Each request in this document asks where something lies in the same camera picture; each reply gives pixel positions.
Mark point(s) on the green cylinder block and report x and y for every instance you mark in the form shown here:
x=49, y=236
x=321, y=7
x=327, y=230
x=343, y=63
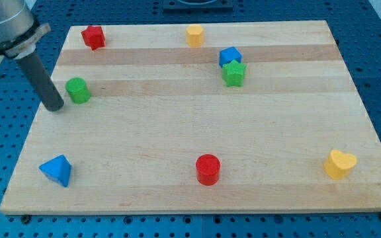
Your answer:
x=77, y=90

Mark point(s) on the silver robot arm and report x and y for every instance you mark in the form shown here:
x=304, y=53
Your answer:
x=20, y=29

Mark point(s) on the blue triangle block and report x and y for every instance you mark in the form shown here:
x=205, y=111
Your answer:
x=57, y=170

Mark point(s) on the wooden board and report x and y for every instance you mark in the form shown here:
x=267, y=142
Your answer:
x=158, y=104

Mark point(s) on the red cylinder block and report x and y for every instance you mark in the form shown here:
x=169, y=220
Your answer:
x=208, y=169

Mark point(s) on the green star block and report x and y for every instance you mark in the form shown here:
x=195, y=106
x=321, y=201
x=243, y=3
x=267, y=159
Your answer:
x=233, y=73

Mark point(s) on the blue cube block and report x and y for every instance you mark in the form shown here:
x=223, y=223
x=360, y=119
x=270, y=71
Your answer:
x=229, y=54

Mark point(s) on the yellow hexagon block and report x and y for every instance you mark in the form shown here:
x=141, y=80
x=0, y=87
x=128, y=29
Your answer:
x=195, y=35

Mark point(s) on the red star block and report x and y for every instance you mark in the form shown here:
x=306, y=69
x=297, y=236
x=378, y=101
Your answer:
x=93, y=37

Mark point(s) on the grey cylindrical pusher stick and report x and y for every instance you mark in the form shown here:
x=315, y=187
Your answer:
x=37, y=75

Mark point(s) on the yellow heart block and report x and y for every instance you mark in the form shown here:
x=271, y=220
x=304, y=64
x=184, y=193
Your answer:
x=338, y=164

